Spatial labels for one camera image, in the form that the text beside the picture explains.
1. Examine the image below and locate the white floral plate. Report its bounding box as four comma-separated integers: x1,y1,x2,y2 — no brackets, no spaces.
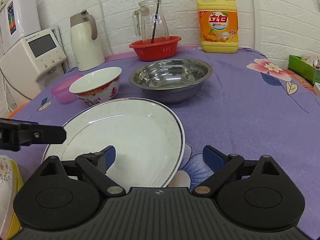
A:
0,155,15,239

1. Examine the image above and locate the white red ceramic bowl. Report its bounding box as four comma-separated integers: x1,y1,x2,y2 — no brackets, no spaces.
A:
69,67,122,106

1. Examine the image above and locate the red plastic basket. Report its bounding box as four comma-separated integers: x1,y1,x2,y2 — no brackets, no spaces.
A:
129,36,182,62

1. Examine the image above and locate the yellow dish soap bottle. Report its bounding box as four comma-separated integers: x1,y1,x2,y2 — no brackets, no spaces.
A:
196,0,239,54

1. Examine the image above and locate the black stirring stick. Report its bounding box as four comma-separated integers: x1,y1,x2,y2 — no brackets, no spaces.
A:
151,0,160,44

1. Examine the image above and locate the white wall water purifier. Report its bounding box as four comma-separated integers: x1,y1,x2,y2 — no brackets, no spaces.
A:
1,0,41,53

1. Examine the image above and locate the white thermos jug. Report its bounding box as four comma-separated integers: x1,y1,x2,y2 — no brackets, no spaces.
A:
70,10,105,72

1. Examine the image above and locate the green box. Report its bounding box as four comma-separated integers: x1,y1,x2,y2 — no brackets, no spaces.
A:
288,55,320,85

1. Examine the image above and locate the white plate dark rim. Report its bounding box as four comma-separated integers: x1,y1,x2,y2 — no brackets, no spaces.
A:
43,98,185,190

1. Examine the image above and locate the purple plastic bowl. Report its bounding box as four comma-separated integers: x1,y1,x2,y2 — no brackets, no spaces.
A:
50,74,83,104

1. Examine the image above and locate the stainless steel bowl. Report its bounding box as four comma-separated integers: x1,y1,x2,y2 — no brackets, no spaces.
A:
129,59,213,103

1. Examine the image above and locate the white water dispenser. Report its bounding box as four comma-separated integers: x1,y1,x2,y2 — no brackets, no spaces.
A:
1,29,67,106

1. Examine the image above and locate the clear glass pitcher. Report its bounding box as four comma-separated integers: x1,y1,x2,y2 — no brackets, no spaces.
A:
132,0,169,43

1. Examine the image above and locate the orange plastic stool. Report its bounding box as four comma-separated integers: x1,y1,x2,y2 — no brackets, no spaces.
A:
7,103,27,119

